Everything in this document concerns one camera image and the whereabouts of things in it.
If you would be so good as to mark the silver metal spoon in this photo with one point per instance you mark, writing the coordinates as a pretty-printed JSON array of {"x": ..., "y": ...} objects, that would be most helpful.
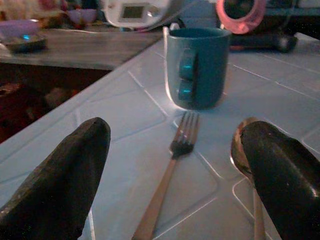
[{"x": 243, "y": 160}]

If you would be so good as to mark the teal ceramic mug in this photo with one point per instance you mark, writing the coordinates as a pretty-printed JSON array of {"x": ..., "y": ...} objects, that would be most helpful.
[{"x": 198, "y": 68}]

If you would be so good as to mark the black device base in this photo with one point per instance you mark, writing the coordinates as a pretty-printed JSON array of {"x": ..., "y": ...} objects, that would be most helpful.
[{"x": 262, "y": 41}]

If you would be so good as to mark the small purple cup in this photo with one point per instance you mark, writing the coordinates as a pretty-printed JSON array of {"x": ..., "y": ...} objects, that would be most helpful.
[{"x": 82, "y": 16}]

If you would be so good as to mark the white appliance with display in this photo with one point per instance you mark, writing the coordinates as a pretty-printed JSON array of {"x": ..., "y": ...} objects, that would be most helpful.
[{"x": 136, "y": 12}]

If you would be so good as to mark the pink tape roll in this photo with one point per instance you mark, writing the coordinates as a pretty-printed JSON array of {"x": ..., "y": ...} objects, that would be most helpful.
[{"x": 241, "y": 15}]

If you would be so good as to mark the purple bowl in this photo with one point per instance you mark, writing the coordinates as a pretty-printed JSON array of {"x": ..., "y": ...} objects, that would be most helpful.
[{"x": 18, "y": 28}]

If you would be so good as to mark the grey wooden shelf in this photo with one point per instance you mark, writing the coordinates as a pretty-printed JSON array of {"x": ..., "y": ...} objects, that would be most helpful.
[{"x": 75, "y": 47}]

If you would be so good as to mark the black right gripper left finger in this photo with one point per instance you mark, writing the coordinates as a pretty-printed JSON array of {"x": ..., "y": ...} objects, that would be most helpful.
[{"x": 57, "y": 185}]

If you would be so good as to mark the silver metal fork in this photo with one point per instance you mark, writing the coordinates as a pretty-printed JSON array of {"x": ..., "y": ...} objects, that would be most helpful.
[{"x": 168, "y": 172}]

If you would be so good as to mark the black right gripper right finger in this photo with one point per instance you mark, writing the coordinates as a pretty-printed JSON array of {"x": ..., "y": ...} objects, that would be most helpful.
[{"x": 285, "y": 180}]

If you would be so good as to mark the dark round tray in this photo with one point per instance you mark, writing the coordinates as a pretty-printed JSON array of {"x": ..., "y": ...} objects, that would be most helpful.
[{"x": 25, "y": 43}]

